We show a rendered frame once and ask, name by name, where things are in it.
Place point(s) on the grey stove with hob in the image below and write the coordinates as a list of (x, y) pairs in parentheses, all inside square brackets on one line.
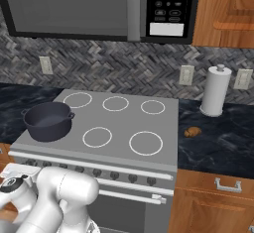
[(125, 124)]

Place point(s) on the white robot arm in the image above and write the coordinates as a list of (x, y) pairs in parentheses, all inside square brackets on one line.
[(56, 200)]

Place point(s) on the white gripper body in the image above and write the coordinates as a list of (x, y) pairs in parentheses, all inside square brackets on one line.
[(21, 170)]

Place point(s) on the wooden base cupboard door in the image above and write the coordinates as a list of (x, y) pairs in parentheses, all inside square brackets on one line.
[(211, 215)]

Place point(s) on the wooden drawer front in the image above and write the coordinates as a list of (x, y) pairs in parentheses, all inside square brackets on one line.
[(198, 184)]

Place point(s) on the wooden wall cupboard door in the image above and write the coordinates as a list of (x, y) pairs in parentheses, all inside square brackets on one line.
[(228, 12)]

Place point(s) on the brown potato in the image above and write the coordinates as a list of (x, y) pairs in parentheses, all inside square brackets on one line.
[(192, 132)]

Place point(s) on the wooden base cupboard run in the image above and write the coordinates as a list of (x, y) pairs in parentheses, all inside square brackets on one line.
[(4, 156)]

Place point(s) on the white paper towel roll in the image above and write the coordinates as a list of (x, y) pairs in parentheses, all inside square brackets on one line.
[(215, 91)]

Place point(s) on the beige wall outlet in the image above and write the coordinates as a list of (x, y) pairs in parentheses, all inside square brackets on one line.
[(46, 65), (186, 75), (243, 79)]

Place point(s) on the black over-range microwave oven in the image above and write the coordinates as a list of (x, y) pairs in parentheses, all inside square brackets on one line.
[(69, 5)]

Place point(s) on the dark stove knob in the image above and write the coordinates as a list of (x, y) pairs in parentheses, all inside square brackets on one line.
[(63, 166), (30, 162), (79, 169), (97, 172), (151, 181), (114, 175), (46, 164), (132, 178)]

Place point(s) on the dark grey cooking pot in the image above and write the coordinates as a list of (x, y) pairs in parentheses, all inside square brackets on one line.
[(49, 124)]

